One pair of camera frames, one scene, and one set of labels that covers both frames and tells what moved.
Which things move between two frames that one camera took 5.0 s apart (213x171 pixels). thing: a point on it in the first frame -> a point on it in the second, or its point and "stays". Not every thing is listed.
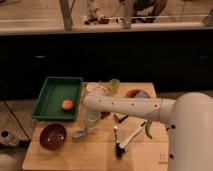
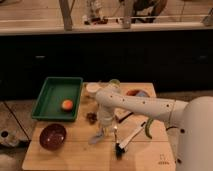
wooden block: x=120 y=117 stays
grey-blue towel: x=80 y=133 -> x=94 y=139
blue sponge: x=142 y=95 stays
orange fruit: x=67 y=104 stays
